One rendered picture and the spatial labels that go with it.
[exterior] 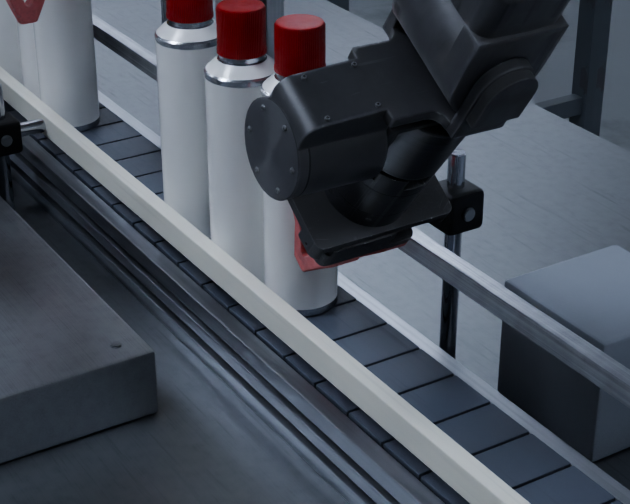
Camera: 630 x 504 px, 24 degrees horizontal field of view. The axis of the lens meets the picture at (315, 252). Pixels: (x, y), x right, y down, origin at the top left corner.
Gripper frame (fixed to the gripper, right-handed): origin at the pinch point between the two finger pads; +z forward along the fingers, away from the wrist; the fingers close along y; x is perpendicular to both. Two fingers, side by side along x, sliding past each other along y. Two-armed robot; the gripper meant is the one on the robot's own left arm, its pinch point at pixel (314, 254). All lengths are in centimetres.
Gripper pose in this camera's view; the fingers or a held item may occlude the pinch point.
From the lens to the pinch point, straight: 96.9
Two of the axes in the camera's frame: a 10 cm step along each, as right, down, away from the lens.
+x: 4.3, 8.5, -3.0
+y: -8.4, 2.5, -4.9
